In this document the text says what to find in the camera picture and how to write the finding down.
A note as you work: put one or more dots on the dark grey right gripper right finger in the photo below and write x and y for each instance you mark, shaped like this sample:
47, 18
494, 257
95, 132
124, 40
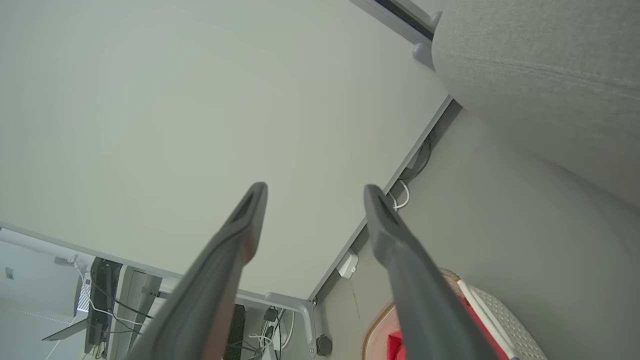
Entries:
420, 300

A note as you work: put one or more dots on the red cloth garment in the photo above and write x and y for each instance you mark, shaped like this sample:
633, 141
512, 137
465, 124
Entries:
395, 346

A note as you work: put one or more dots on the white desk cabinet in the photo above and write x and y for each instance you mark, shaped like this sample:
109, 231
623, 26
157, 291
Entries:
132, 300

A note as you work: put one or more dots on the black round desk foot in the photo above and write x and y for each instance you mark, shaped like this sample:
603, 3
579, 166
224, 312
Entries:
324, 345

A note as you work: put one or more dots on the black computer monitor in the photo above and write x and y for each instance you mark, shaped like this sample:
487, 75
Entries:
101, 300

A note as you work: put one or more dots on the white perforated laundry basket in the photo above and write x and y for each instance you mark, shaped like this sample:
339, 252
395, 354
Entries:
505, 320

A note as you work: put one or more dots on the grey desk leg frame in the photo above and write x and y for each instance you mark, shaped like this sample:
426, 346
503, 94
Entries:
295, 302

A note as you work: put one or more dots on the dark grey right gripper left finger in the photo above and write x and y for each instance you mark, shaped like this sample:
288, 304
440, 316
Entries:
210, 290

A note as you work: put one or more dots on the white wall adapter box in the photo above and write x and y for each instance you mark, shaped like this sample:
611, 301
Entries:
348, 265

